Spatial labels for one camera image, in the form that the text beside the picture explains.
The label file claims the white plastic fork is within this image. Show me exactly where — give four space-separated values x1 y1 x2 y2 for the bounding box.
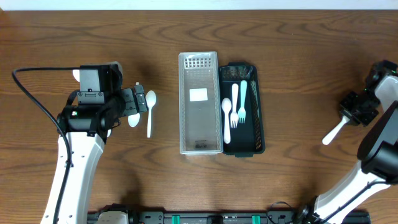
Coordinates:
230 83 239 128
322 115 349 145
238 80 248 123

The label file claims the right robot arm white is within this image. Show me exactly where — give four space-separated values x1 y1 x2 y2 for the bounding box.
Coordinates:
292 75 397 223

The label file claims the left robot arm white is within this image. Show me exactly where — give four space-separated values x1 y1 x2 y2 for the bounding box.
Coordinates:
41 83 148 223

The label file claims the white plastic spoon upright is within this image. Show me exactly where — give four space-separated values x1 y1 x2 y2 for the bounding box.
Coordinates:
146 90 157 138

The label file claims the white plastic spoon inverted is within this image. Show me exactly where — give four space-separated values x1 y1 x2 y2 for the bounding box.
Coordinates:
128 113 141 128

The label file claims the clear perforated plastic basket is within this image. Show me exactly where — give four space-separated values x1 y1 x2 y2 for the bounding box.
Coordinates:
178 52 223 156

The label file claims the dark green perforated basket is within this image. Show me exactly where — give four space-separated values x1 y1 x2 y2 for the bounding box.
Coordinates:
219 62 266 157

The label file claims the left black cable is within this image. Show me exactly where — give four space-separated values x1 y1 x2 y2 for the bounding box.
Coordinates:
11 67 81 224

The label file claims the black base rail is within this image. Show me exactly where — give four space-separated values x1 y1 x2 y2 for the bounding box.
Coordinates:
86 203 371 224

